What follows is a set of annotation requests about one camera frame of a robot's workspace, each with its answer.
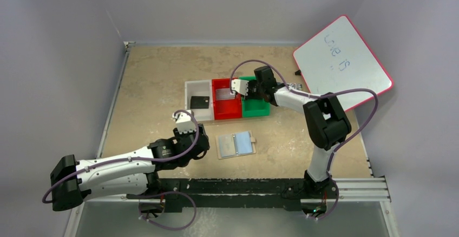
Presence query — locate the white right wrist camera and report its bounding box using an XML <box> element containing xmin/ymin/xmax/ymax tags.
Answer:
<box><xmin>230</xmin><ymin>79</ymin><xmax>249</xmax><ymax>96</ymax></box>

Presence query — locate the marker pen pack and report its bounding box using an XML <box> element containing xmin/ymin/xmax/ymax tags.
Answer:
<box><xmin>288</xmin><ymin>83</ymin><xmax>303</xmax><ymax>90</ymax></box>

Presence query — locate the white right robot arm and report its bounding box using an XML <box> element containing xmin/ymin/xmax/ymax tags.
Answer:
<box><xmin>246</xmin><ymin>66</ymin><xmax>351</xmax><ymax>198</ymax></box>

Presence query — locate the white plastic bin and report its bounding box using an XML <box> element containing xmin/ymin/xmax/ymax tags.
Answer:
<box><xmin>185</xmin><ymin>80</ymin><xmax>214</xmax><ymax>122</ymax></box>

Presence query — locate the silver credit card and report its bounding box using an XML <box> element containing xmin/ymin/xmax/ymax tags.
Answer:
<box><xmin>215</xmin><ymin>88</ymin><xmax>235</xmax><ymax>101</ymax></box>

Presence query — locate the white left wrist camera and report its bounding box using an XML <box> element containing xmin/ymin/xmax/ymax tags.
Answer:
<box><xmin>172</xmin><ymin>110</ymin><xmax>196</xmax><ymax>134</ymax></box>

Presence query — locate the green plastic bin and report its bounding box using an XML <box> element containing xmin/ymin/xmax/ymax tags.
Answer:
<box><xmin>241</xmin><ymin>95</ymin><xmax>270</xmax><ymax>118</ymax></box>

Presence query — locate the beige card holder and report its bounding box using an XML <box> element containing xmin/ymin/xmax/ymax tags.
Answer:
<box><xmin>215</xmin><ymin>130</ymin><xmax>257</xmax><ymax>159</ymax></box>

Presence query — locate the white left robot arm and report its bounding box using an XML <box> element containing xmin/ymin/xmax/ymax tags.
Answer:
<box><xmin>50</xmin><ymin>123</ymin><xmax>210</xmax><ymax>212</ymax></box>

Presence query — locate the black credit card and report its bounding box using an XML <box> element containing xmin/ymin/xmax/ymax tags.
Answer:
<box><xmin>190</xmin><ymin>96</ymin><xmax>210</xmax><ymax>109</ymax></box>

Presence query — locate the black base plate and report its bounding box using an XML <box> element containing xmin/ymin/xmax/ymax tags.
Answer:
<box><xmin>127</xmin><ymin>178</ymin><xmax>339</xmax><ymax>213</ymax></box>

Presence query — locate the red plastic bin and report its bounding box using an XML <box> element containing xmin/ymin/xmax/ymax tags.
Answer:
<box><xmin>211</xmin><ymin>78</ymin><xmax>242</xmax><ymax>120</ymax></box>

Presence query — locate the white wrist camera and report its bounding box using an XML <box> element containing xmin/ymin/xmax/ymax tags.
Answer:
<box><xmin>172</xmin><ymin>110</ymin><xmax>196</xmax><ymax>134</ymax></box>
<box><xmin>230</xmin><ymin>79</ymin><xmax>249</xmax><ymax>96</ymax></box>

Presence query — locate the pink framed whiteboard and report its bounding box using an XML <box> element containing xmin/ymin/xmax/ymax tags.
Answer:
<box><xmin>293</xmin><ymin>15</ymin><xmax>393</xmax><ymax>95</ymax></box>

